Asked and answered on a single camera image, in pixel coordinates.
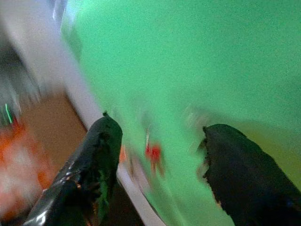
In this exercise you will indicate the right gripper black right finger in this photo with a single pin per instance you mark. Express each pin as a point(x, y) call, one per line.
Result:
point(244, 179)

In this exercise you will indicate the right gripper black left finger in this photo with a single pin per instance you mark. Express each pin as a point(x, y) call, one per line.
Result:
point(94, 160)

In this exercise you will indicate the orange and white shopping bag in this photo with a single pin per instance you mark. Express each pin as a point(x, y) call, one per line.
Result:
point(14, 146)

